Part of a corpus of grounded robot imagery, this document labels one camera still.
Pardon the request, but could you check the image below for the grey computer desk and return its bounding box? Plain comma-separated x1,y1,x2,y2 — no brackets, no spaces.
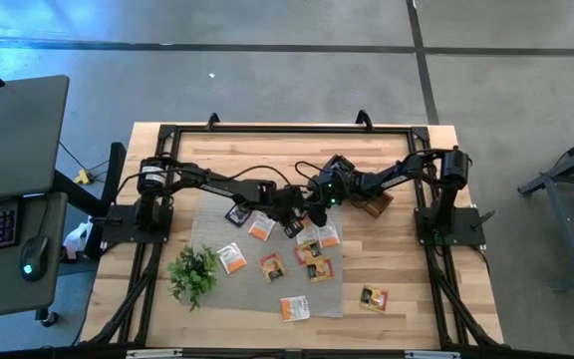
0,74,128,328

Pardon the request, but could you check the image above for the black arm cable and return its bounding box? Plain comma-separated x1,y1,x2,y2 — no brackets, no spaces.
225,164,294,189

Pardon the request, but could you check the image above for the silver brown snack packet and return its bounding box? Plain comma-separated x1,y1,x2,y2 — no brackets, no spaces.
258,251,288,284

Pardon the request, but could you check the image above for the wooden tea organizer box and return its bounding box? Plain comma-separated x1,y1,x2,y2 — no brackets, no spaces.
324,153,396,221

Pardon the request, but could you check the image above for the grey woven placemat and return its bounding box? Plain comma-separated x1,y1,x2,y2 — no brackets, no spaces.
180,190,345,319

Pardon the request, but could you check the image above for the green potted plant white pot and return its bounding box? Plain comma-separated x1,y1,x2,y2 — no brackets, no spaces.
166,243,221,313

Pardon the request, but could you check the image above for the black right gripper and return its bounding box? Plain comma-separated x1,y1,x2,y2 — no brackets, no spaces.
308,167,358,228

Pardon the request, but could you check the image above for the grey metal cart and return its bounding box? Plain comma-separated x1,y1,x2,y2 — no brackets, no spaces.
517,127,574,291

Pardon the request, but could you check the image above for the black aluminium table frame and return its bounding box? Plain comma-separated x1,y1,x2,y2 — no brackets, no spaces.
81,122,506,350

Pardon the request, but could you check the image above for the white orange Tazo tea packet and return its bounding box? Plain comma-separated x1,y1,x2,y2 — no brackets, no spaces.
315,221,342,249
279,294,312,323
247,212,277,242
296,224,318,246
216,241,248,276

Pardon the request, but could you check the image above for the silver metal bracket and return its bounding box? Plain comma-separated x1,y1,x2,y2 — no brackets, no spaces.
126,348,183,359
405,350,461,359

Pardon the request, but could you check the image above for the black computer mouse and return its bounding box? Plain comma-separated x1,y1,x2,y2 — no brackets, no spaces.
18,234,51,282

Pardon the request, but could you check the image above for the dark foil tea packet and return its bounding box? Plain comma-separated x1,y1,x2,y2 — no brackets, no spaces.
224,202,253,228

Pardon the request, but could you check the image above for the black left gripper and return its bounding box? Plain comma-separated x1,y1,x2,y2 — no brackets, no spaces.
272,184,314,239

